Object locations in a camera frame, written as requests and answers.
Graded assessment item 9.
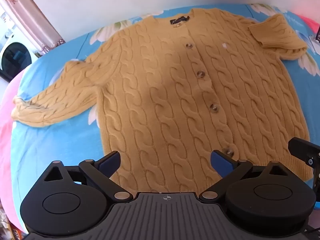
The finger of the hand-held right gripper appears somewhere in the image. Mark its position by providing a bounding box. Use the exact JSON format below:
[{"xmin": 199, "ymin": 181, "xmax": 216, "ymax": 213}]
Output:
[{"xmin": 288, "ymin": 137, "xmax": 320, "ymax": 167}]

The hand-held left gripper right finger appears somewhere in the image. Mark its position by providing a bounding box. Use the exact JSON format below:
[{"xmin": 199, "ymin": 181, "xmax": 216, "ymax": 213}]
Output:
[{"xmin": 199, "ymin": 149, "xmax": 288, "ymax": 202}]

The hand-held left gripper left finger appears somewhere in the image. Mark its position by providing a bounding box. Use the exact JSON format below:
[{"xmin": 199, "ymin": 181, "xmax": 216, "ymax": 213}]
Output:
[{"xmin": 43, "ymin": 151, "xmax": 134, "ymax": 202}]

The yellow cable-knit cardigan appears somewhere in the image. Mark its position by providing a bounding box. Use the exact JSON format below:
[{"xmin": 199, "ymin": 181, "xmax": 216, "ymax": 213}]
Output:
[{"xmin": 11, "ymin": 8, "xmax": 314, "ymax": 193}]

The blue floral bed sheet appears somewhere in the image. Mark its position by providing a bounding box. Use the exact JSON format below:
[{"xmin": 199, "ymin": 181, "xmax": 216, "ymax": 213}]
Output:
[{"xmin": 5, "ymin": 3, "xmax": 320, "ymax": 233}]

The pink blanket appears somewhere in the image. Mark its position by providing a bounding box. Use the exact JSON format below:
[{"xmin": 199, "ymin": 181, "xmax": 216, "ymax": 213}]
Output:
[
  {"xmin": 296, "ymin": 11, "xmax": 320, "ymax": 32},
  {"xmin": 0, "ymin": 67, "xmax": 28, "ymax": 233}
]

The white washing machine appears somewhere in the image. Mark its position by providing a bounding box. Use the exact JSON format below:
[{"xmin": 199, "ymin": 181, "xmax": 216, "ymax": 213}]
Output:
[{"xmin": 0, "ymin": 39, "xmax": 38, "ymax": 83}]

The pink and white door frame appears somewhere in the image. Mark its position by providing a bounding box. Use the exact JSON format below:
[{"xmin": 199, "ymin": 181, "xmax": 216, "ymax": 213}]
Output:
[{"xmin": 0, "ymin": 0, "xmax": 66, "ymax": 55}]

